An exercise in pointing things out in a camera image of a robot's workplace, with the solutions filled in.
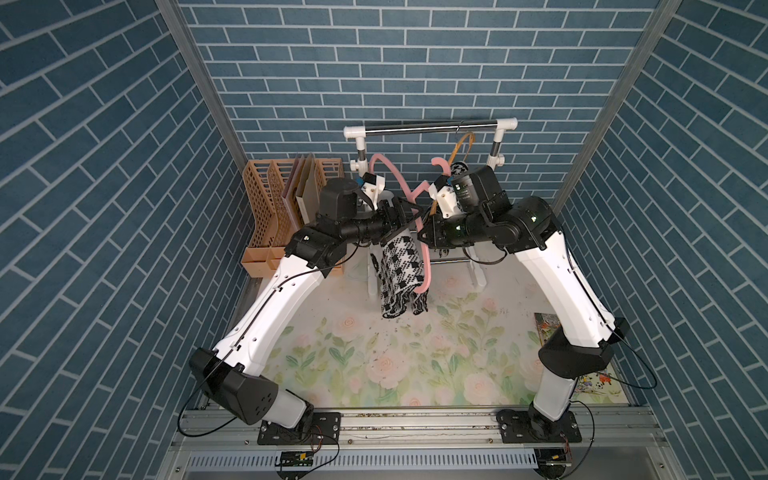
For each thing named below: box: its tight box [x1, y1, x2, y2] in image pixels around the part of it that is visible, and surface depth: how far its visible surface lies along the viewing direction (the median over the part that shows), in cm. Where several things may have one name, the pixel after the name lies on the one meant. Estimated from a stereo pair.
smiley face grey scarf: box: [370, 228, 428, 319], surface depth 70 cm
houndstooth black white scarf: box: [450, 160, 469, 175], surface depth 91 cm
